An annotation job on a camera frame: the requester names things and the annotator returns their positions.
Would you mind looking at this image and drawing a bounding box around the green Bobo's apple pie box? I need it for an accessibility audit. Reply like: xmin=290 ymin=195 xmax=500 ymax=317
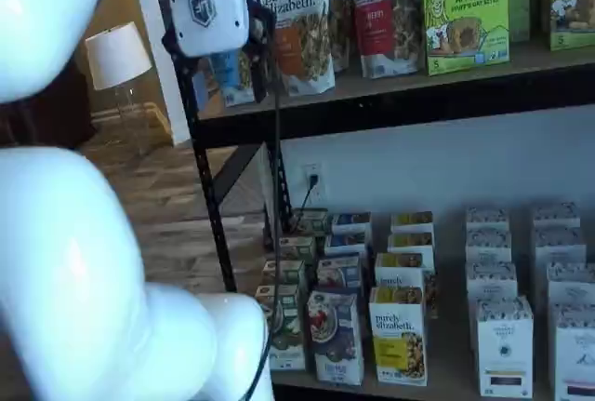
xmin=421 ymin=0 xmax=510 ymax=77

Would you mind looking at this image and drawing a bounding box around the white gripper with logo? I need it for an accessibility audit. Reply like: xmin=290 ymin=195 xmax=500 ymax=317
xmin=165 ymin=0 xmax=250 ymax=59

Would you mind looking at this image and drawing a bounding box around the white shade floor lamp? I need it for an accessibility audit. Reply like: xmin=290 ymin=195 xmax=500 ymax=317
xmin=85 ymin=21 xmax=153 ymax=156

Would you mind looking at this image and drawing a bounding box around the blue and white oatmeal box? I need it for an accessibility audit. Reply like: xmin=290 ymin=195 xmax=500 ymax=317
xmin=316 ymin=255 xmax=364 ymax=296
xmin=324 ymin=232 xmax=372 ymax=261
xmin=331 ymin=211 xmax=373 ymax=237
xmin=306 ymin=287 xmax=366 ymax=387

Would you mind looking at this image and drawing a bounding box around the dark brown cabinet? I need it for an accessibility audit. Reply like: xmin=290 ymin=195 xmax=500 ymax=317
xmin=0 ymin=59 xmax=98 ymax=151

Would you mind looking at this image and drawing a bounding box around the red purely elizabeth granola bag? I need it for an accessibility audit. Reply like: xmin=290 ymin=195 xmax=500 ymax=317
xmin=342 ymin=0 xmax=428 ymax=80

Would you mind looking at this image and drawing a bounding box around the black metal shelf unit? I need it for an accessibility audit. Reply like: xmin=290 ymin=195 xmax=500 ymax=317
xmin=147 ymin=0 xmax=595 ymax=401

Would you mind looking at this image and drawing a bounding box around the white wall outlet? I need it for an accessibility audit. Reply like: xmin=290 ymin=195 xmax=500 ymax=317
xmin=302 ymin=162 xmax=327 ymax=203

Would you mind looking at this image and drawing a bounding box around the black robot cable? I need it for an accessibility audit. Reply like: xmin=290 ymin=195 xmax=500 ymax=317
xmin=245 ymin=88 xmax=285 ymax=401

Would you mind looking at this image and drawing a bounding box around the black power plug cord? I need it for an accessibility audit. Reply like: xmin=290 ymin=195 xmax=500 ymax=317
xmin=288 ymin=173 xmax=320 ymax=230

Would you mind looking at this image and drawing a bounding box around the brown purely elizabeth granola bag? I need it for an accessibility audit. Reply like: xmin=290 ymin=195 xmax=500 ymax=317
xmin=324 ymin=0 xmax=355 ymax=74

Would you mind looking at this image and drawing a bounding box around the orange purely elizabeth granola bag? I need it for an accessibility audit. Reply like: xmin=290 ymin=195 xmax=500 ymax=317
xmin=248 ymin=0 xmax=337 ymax=98

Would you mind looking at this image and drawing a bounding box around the white patterned tea box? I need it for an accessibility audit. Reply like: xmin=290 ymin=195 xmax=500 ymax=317
xmin=473 ymin=296 xmax=536 ymax=398
xmin=465 ymin=260 xmax=519 ymax=323
xmin=533 ymin=225 xmax=588 ymax=295
xmin=465 ymin=207 xmax=511 ymax=234
xmin=546 ymin=261 xmax=595 ymax=314
xmin=551 ymin=301 xmax=595 ymax=401
xmin=465 ymin=227 xmax=513 ymax=266
xmin=532 ymin=202 xmax=582 ymax=231

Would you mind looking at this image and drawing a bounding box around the green apple cinnamon oatmeal box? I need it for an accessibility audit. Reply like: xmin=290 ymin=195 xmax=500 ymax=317
xmin=254 ymin=283 xmax=309 ymax=372
xmin=261 ymin=259 xmax=309 ymax=291
xmin=290 ymin=207 xmax=330 ymax=238
xmin=277 ymin=234 xmax=318 ymax=266

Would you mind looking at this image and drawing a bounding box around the yellow purely elizabeth box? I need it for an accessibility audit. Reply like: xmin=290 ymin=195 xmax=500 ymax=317
xmin=390 ymin=210 xmax=435 ymax=235
xmin=368 ymin=285 xmax=430 ymax=387
xmin=374 ymin=251 xmax=438 ymax=318
xmin=388 ymin=232 xmax=437 ymax=259

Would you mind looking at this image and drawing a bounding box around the blue purely elizabeth granola bag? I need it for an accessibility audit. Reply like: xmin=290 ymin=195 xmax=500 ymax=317
xmin=207 ymin=47 xmax=258 ymax=108

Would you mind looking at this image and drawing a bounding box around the yellow green Bobo's box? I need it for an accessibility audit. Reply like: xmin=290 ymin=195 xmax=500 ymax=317
xmin=548 ymin=0 xmax=595 ymax=52

